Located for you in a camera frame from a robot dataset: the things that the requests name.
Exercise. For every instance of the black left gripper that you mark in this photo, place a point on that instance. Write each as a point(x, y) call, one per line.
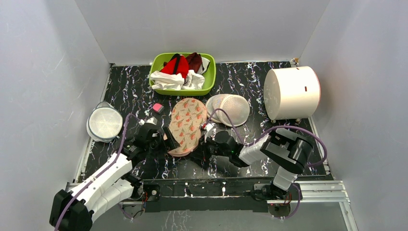
point(170, 143)

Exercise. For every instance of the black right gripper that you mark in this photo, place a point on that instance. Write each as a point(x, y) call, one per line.
point(206, 145)

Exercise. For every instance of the floral mesh laundry bag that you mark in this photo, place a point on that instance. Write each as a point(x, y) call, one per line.
point(186, 118)

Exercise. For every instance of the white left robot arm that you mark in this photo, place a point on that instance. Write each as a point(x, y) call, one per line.
point(78, 208)

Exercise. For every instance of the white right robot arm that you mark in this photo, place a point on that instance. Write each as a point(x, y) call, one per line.
point(287, 146)

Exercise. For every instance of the white mesh laundry bag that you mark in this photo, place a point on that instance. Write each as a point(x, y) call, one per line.
point(236, 106)

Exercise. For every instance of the grey round mesh laundry bag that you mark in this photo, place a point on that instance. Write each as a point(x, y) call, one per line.
point(104, 123)

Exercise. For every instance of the small pink block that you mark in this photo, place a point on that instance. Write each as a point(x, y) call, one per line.
point(158, 108)

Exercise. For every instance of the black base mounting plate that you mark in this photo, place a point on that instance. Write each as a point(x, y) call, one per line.
point(263, 199)

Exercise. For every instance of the white crumpled garment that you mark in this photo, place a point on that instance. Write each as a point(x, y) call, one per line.
point(162, 81)

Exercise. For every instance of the red black garment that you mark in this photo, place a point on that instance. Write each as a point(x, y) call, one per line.
point(177, 65)

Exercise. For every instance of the dark red white garment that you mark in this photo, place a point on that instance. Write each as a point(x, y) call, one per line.
point(198, 63)

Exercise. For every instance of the green plastic basin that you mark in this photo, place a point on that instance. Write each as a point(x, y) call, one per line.
point(209, 75)

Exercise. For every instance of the white cylindrical drum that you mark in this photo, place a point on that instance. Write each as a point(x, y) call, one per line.
point(291, 93)

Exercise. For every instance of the aluminium frame rail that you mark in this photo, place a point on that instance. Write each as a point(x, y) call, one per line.
point(310, 191)

